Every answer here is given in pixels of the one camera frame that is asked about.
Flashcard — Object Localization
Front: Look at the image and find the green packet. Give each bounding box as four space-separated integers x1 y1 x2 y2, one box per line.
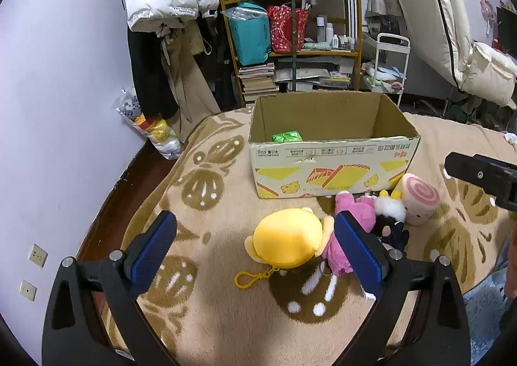
271 130 301 143

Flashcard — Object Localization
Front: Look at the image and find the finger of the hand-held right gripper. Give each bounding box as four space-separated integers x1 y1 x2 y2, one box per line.
444 152 517 212

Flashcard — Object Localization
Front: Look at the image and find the printed cardboard box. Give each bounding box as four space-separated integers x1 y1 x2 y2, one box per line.
248 92 421 200

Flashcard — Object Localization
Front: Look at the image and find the white trolley cart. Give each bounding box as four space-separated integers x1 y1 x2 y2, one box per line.
361 32 412 108

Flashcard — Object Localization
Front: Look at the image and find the group of small bottles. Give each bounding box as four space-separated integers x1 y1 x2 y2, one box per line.
315 16 356 50

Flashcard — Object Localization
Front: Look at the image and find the blue fluffy blanket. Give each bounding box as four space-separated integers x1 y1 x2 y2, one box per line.
462 269 512 366

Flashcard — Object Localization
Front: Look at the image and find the dark screen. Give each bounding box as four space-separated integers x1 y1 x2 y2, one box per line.
496 6 517 55

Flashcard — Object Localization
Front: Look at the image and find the black and white plush toy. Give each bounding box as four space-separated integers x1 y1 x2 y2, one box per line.
369 189 409 251

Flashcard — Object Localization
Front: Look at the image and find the black coat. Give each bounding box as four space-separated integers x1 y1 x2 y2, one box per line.
127 24 180 118

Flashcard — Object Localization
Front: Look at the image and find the black hanging garment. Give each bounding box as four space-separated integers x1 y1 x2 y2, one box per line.
200 16 239 110

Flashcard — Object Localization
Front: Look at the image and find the pile of papers and booklets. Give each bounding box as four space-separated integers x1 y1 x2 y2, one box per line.
272 57 356 92

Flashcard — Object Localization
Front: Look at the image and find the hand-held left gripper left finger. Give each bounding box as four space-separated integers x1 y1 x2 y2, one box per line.
41 210 178 366

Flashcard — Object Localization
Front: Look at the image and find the beige trench coat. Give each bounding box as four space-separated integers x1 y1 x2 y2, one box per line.
159 20 223 144

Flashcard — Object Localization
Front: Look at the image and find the teal shopping bag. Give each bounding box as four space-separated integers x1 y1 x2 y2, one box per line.
226 2 272 66

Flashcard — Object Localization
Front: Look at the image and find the pink bear plush toy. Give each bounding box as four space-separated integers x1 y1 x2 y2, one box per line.
321 191 378 278

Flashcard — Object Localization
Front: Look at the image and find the cream padded chair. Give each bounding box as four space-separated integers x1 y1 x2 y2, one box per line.
382 0 517 110

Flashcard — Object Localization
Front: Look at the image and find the yellow plush toy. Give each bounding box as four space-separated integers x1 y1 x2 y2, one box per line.
235 207 335 292

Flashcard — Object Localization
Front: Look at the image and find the pink swirl roll plush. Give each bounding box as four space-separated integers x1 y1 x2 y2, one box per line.
394 173 441 226

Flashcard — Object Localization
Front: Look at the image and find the stack of books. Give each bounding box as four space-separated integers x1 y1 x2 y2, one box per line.
237 62 279 105

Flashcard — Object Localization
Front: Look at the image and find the green pole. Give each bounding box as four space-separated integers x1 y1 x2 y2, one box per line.
286 0 300 92

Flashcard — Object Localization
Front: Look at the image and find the person's right hand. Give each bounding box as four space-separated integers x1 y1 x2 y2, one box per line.
505 229 517 298

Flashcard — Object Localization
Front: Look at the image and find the red gift bag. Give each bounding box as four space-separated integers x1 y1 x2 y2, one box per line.
267 5 311 53

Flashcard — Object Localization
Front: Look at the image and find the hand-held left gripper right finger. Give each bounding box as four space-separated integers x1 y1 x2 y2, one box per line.
334 210 471 366

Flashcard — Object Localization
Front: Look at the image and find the beige leaf-patterned blanket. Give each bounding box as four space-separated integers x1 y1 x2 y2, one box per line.
97 109 517 366

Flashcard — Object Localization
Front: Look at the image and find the clear bag of toys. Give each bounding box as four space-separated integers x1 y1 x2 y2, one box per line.
114 87 184 160

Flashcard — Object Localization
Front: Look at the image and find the white wall socket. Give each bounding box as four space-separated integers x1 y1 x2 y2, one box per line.
20 279 38 302
28 244 48 267

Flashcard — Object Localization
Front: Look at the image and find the pink fan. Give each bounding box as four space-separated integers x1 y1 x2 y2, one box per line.
480 0 499 37

